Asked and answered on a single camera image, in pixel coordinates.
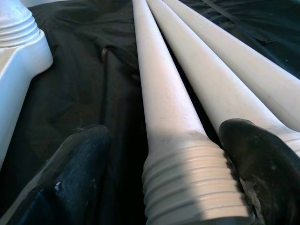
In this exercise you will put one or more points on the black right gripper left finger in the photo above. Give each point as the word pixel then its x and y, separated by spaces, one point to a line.
pixel 65 182

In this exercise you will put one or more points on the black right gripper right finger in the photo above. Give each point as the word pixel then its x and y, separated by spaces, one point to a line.
pixel 262 164

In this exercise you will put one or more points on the white plastic table leg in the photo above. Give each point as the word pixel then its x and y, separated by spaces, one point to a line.
pixel 164 93
pixel 14 14
pixel 243 58
pixel 208 77

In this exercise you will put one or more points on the black plastic table cover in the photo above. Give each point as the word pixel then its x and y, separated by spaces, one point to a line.
pixel 82 82

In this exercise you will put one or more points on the white plastic table top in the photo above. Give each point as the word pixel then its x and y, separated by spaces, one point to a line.
pixel 21 70

